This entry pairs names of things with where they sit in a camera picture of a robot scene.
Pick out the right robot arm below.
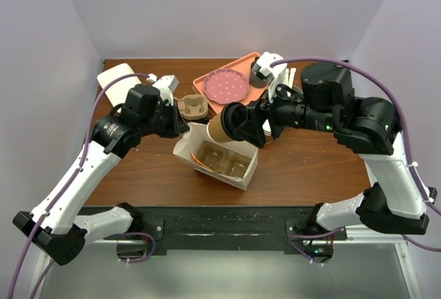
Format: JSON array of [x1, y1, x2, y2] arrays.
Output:
[[220, 56, 436, 239]]

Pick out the salmon pink tray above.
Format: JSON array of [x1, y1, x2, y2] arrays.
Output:
[[192, 52, 267, 115]]

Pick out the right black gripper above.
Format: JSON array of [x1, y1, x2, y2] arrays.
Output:
[[234, 74, 338, 146]]

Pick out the white takeout box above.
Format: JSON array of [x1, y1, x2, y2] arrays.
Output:
[[96, 63, 144, 107]]

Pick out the cardboard cup carrier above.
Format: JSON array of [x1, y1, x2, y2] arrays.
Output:
[[190, 141, 252, 178], [175, 94, 208, 121]]

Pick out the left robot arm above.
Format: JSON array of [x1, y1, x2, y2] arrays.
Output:
[[13, 83, 189, 265]]

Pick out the pink dotted plate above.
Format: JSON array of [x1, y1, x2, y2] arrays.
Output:
[[203, 68, 249, 105]]

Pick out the aluminium frame rail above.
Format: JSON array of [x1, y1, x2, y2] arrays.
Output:
[[336, 59, 423, 299]]

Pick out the stack of paper cups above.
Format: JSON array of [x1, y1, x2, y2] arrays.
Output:
[[263, 120, 274, 143]]

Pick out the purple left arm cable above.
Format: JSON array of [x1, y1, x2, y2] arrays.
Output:
[[8, 73, 158, 299]]

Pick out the paper bag with orange handles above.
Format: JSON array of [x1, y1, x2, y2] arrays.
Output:
[[173, 122, 258, 191]]

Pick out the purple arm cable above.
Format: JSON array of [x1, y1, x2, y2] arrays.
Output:
[[270, 56, 441, 266], [8, 73, 158, 299]]

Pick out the single brown paper cup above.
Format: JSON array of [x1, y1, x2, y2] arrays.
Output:
[[207, 114, 232, 143]]

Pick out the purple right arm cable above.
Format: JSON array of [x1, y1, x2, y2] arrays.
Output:
[[270, 56, 441, 266]]

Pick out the black coffee cup lid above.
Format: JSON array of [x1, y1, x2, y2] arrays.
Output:
[[220, 102, 251, 141]]

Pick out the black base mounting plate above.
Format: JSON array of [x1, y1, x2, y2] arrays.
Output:
[[136, 206, 327, 255]]

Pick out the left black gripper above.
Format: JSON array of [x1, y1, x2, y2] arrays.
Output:
[[140, 99, 190, 138]]

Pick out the white wrapped stirrer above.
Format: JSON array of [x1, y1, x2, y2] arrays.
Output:
[[285, 68, 296, 87]]

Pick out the dark grey mug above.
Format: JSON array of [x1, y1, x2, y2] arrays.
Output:
[[249, 70, 267, 89]]

